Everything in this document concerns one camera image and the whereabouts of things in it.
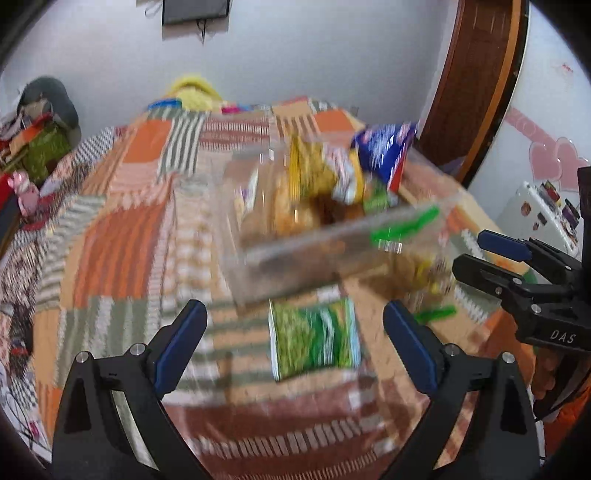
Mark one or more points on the yellow sticks snack packet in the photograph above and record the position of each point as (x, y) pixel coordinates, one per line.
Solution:
(318, 170)

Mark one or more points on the green box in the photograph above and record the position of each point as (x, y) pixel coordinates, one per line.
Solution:
(44, 154)

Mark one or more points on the pink plush toy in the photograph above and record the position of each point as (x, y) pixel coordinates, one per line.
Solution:
(25, 194)

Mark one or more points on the green pea snack packet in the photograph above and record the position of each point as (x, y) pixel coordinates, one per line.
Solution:
(314, 339)

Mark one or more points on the yellow plush pillow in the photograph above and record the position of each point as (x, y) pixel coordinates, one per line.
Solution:
(196, 92)

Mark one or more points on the clear plastic container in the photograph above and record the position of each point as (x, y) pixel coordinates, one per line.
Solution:
(286, 258)

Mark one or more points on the wooden wardrobe with heart doors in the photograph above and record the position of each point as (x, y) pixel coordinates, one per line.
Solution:
(545, 101)

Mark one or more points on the blue snack packet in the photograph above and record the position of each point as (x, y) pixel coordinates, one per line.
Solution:
(385, 150)

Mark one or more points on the person's right hand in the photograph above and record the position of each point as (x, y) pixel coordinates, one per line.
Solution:
(545, 374)

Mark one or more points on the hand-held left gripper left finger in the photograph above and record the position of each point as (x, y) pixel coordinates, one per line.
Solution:
(178, 342)

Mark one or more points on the dark blue box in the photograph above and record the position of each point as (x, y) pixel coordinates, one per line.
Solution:
(8, 221)

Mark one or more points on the white mini fridge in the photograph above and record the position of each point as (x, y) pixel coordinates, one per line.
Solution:
(535, 217)

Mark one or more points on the patchwork blanket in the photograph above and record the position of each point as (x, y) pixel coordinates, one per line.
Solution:
(120, 240)

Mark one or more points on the dark wooden door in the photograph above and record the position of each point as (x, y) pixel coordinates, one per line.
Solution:
(466, 83)

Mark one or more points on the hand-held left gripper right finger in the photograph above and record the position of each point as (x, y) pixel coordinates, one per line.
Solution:
(413, 342)

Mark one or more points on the red white sticker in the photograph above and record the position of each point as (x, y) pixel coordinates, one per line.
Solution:
(565, 68)

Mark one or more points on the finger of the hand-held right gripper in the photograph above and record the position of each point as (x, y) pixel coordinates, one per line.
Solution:
(485, 272)
(503, 243)

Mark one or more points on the small black monitor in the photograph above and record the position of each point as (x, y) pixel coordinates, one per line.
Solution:
(196, 10)

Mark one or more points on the clear bag of fried pastries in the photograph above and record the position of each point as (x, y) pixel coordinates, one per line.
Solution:
(422, 277)

